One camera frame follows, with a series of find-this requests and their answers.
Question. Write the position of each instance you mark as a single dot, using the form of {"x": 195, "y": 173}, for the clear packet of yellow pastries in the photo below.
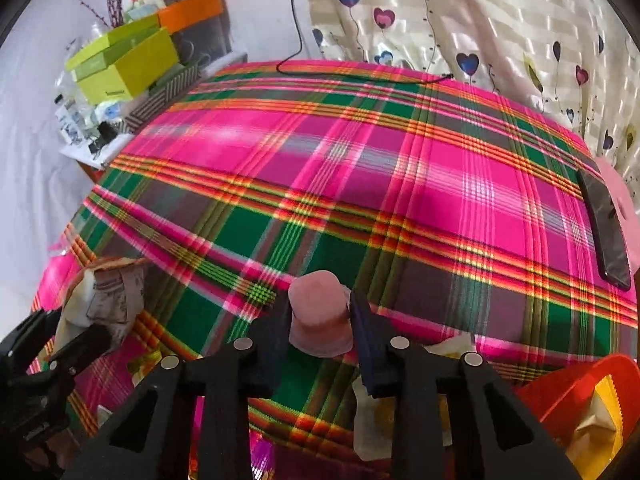
{"x": 372, "y": 425}

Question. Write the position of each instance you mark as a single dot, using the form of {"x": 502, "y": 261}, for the pink green plaid tablecloth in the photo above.
{"x": 350, "y": 185}

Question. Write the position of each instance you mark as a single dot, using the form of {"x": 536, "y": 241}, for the white brown snack packet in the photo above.
{"x": 110, "y": 295}

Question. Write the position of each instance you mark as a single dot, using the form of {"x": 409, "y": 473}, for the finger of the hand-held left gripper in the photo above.
{"x": 32, "y": 332}
{"x": 85, "y": 342}

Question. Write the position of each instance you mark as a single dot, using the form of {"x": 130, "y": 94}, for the yellow bread snack packet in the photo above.
{"x": 145, "y": 365}

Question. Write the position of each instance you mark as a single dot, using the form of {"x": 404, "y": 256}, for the red plastic basket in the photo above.
{"x": 550, "y": 395}

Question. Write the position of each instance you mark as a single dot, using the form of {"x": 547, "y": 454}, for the white heart print curtain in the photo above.
{"x": 475, "y": 20}

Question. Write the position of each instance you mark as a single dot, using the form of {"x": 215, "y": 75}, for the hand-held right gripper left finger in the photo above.
{"x": 277, "y": 345}

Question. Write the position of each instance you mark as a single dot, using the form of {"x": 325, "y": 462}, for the pink plastic stool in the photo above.
{"x": 622, "y": 190}

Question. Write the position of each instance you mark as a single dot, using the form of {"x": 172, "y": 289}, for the pink jelly cup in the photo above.
{"x": 320, "y": 315}

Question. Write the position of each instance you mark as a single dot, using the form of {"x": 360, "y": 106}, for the purple snack packet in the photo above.
{"x": 262, "y": 460}

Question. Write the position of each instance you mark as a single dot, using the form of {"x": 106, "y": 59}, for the gold snack packet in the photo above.
{"x": 612, "y": 410}

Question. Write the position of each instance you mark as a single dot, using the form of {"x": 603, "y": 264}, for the black white striped box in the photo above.
{"x": 165, "y": 95}

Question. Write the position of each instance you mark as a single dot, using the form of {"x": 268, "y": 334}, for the flat lime green box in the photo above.
{"x": 107, "y": 45}

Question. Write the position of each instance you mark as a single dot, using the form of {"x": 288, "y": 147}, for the orange box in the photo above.
{"x": 192, "y": 12}

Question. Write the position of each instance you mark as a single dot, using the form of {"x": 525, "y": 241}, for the black smartphone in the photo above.
{"x": 605, "y": 230}

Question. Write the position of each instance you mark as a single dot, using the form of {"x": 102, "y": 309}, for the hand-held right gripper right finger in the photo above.
{"x": 367, "y": 350}

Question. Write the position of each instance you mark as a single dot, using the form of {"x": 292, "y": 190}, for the tall lime green box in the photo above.
{"x": 135, "y": 70}

